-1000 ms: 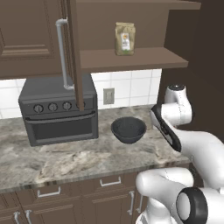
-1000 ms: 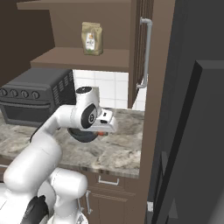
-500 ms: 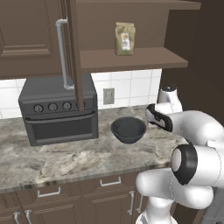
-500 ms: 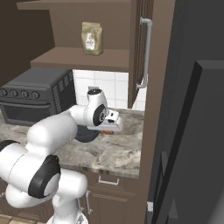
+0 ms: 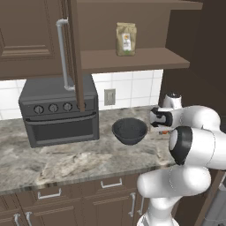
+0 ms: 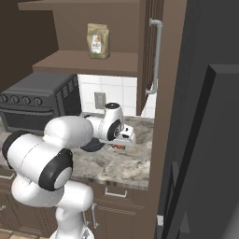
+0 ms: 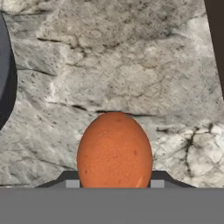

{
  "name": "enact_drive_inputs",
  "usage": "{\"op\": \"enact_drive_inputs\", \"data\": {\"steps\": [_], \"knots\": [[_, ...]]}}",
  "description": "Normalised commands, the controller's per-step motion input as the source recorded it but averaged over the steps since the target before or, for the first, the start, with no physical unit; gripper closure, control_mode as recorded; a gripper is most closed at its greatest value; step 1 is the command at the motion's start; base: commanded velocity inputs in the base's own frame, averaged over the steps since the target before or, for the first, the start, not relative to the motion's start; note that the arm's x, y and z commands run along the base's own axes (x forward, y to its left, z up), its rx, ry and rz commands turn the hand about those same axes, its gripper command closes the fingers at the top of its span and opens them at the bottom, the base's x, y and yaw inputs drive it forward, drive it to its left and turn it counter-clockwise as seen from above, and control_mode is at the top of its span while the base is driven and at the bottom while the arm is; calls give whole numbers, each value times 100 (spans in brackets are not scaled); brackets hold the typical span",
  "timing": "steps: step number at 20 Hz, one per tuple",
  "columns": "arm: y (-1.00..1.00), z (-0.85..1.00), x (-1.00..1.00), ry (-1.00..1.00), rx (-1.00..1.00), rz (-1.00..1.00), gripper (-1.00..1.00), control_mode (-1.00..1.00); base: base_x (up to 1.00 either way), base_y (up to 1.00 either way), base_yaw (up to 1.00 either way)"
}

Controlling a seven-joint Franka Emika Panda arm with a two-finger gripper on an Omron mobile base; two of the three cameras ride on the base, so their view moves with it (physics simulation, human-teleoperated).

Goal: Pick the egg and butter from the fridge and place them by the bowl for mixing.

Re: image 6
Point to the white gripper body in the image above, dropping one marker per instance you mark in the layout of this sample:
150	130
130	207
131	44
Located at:
129	140

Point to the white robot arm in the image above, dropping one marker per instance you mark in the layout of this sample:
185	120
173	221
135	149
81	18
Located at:
34	155

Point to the dark grey fridge door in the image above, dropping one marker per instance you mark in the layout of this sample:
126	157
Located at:
211	155

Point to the dark grey fridge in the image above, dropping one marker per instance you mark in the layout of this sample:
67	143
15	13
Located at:
199	37

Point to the small red orange item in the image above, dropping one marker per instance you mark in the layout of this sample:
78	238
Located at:
119	146

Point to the brown tall side panel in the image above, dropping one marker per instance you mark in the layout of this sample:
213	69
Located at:
165	124

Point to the brown drawer front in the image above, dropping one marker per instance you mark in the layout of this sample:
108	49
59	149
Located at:
5	182
137	194

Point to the brown base cupboard door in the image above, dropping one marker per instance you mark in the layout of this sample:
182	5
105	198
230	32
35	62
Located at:
21	214
121	222

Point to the brown tall cupboard door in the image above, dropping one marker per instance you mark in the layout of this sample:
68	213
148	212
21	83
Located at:
148	46

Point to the tan coffee bag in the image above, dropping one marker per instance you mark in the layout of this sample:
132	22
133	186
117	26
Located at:
98	42

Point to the black toaster oven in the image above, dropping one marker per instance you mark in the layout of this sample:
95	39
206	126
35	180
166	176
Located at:
34	93

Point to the grey wall outlet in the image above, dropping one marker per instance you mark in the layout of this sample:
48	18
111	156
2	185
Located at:
100	100

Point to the brown wooden wall shelf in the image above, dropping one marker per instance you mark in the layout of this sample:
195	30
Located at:
81	63

